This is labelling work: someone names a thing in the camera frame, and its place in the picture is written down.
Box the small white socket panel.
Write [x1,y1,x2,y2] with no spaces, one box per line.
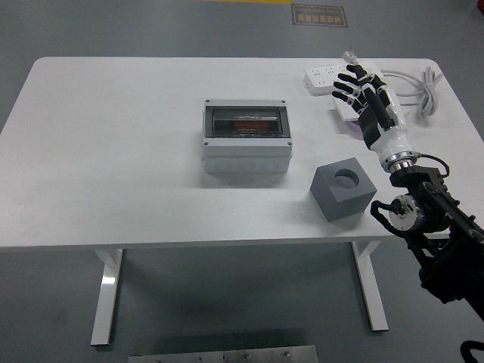
[331,96,360,122]

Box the long white power strip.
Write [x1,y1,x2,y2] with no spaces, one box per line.
[302,63,383,96]

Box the transparent smoky box lid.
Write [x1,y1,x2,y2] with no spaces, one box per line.
[205,105,289,138]

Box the grey electrical junction box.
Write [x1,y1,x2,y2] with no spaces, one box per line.
[201,98,293,175]

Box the white table leg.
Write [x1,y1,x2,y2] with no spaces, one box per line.
[89,248,125,346]
[350,240,389,332]

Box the white power cord with plug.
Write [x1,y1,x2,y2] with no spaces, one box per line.
[342,47,444,123]

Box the brown floor sign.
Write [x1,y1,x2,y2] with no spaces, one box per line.
[291,4,348,27]

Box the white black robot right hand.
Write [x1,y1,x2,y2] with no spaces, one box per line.
[331,63,414,164]

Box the orange cylinder battery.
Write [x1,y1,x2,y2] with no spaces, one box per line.
[231,119,273,132]

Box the grey block holder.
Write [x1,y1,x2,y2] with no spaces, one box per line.
[309,157,378,223]

